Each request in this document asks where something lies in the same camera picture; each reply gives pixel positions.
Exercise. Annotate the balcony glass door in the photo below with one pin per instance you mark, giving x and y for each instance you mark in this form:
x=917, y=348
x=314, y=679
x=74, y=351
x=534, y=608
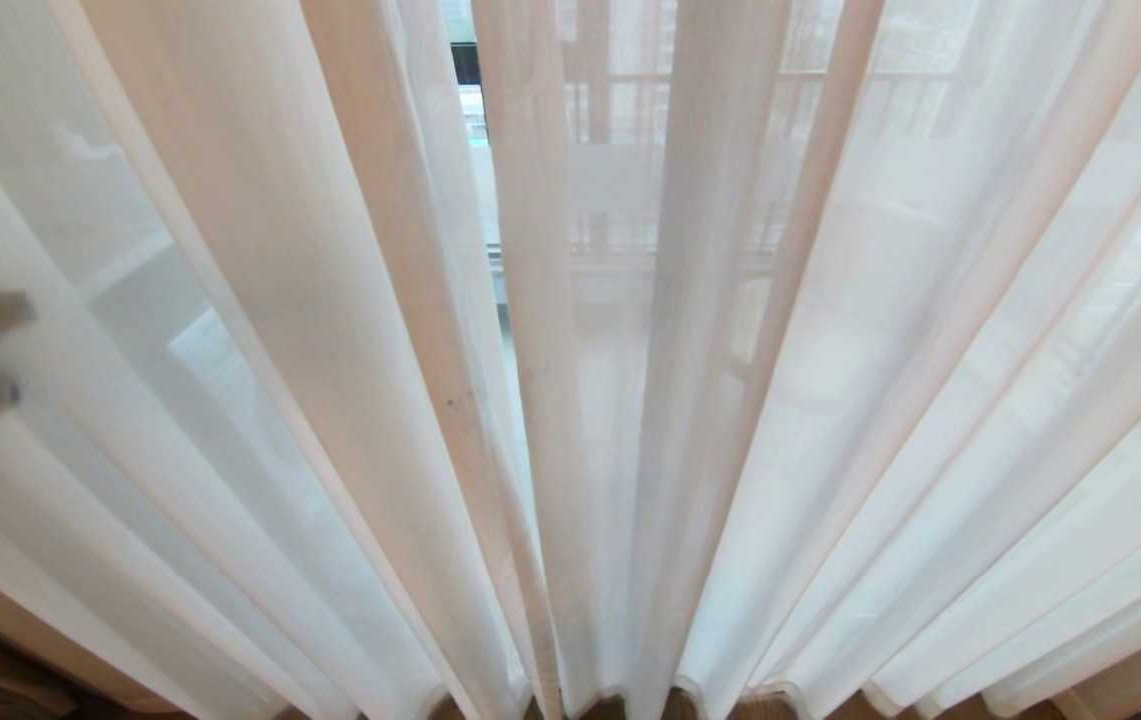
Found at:
x=466, y=62

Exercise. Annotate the white sheer curtain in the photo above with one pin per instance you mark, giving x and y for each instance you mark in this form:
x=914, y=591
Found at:
x=830, y=400
x=260, y=250

